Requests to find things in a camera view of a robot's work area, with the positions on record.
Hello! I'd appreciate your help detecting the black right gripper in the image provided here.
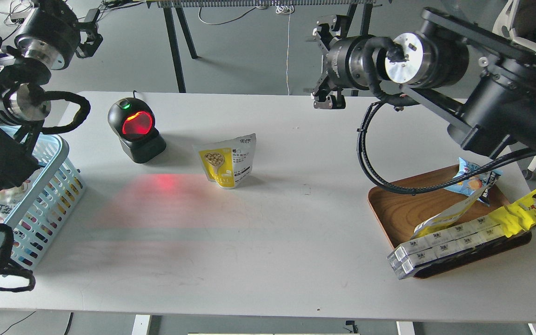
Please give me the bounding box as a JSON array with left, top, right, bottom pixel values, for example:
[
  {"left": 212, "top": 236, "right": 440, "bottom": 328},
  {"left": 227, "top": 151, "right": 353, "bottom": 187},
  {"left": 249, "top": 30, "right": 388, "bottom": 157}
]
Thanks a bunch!
[{"left": 304, "top": 15, "right": 373, "bottom": 110}]

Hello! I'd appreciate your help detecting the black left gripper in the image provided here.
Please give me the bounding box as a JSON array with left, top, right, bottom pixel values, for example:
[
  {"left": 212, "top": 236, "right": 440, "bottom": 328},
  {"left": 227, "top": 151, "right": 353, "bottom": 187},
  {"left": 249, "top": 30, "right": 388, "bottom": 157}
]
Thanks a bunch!
[{"left": 14, "top": 0, "right": 103, "bottom": 70}]

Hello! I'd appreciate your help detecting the yellow white snack pouch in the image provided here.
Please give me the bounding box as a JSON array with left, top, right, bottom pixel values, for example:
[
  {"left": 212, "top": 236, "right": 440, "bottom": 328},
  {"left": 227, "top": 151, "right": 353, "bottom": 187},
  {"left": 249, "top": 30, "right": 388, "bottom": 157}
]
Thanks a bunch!
[{"left": 192, "top": 133, "right": 256, "bottom": 189}]

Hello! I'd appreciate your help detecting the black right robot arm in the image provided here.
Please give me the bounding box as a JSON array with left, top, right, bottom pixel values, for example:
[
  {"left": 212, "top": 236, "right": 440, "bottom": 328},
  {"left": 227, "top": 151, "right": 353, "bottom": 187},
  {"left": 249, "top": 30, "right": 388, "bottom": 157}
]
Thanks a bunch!
[{"left": 311, "top": 0, "right": 536, "bottom": 195}]

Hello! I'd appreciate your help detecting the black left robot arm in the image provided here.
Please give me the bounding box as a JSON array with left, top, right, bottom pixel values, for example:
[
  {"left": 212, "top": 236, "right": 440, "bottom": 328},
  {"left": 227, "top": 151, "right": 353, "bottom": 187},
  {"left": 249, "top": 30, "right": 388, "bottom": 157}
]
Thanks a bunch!
[{"left": 0, "top": 0, "right": 103, "bottom": 191}]

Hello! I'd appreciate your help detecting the light blue plastic basket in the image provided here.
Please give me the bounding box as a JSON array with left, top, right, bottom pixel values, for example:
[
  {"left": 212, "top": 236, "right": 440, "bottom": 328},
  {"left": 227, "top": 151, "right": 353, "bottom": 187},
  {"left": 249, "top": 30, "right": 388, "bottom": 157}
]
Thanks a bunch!
[{"left": 4, "top": 135, "right": 86, "bottom": 270}]

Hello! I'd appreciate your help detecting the blue snack bag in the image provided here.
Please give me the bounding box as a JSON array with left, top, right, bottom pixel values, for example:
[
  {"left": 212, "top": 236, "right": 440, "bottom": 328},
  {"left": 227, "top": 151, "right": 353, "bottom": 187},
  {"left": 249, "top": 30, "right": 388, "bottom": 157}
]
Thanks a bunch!
[{"left": 444, "top": 157, "right": 503, "bottom": 207}]

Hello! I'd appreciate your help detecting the black barcode scanner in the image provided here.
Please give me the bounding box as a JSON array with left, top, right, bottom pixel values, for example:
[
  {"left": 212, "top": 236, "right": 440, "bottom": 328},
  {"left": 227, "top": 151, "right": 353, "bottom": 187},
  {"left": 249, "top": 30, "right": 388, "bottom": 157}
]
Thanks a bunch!
[{"left": 107, "top": 90, "right": 167, "bottom": 164}]

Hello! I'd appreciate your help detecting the brown wooden tray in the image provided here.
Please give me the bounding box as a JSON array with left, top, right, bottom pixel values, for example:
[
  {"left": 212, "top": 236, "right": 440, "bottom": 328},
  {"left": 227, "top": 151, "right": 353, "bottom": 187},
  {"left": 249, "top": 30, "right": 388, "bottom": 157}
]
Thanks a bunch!
[{"left": 368, "top": 165, "right": 532, "bottom": 279}]

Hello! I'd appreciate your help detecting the white office chair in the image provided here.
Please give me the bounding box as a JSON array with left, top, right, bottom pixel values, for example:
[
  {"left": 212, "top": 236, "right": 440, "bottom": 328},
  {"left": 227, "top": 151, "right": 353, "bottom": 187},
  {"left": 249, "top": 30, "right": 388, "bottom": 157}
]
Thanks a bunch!
[{"left": 491, "top": 0, "right": 536, "bottom": 180}]

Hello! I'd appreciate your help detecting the white hanging cable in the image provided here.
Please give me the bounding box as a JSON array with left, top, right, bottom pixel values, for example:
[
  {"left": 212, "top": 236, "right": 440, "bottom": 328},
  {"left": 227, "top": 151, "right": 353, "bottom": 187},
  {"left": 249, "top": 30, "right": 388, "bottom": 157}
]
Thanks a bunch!
[{"left": 275, "top": 5, "right": 295, "bottom": 96}]

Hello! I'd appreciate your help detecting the black trestle table frame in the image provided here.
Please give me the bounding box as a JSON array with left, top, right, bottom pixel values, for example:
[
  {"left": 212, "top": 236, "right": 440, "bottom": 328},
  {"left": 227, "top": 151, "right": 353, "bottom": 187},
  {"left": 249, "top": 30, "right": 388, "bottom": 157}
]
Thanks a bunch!
[{"left": 155, "top": 0, "right": 378, "bottom": 93}]

